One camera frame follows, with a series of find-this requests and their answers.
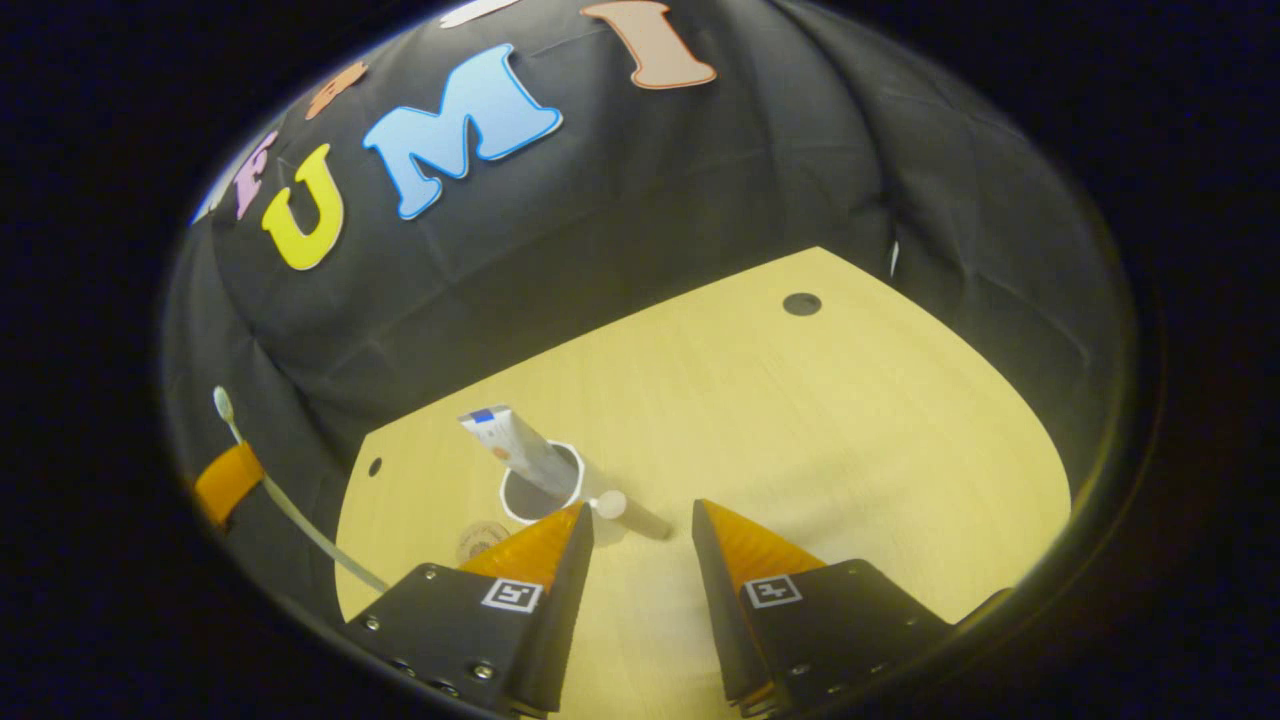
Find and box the white cup with wooden handle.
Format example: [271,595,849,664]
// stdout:
[498,440,674,542]

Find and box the round cork coaster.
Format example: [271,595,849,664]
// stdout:
[457,520,512,564]

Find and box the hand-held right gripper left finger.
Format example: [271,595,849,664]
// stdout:
[345,503,596,716]

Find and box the white toothbrush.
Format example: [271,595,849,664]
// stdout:
[213,387,390,594]

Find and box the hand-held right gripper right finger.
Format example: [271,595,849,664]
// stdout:
[692,498,956,716]

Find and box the light wooden desktop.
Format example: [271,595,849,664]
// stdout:
[335,247,1073,716]

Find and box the white toothpaste tube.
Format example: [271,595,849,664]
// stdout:
[458,405,583,498]

